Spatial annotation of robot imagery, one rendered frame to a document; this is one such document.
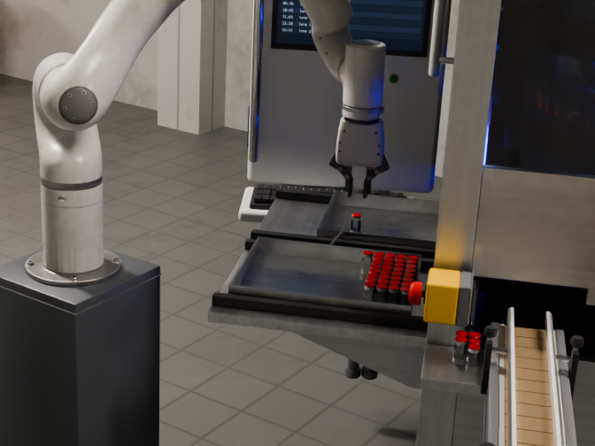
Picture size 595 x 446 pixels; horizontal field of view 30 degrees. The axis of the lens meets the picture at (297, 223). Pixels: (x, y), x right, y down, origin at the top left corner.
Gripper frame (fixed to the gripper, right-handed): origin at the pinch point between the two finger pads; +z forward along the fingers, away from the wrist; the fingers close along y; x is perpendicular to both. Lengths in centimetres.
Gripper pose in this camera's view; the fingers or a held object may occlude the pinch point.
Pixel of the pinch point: (358, 187)
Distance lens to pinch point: 240.2
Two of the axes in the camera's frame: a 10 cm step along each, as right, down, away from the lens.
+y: -9.9, -0.9, 1.4
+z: -0.3, 9.4, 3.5
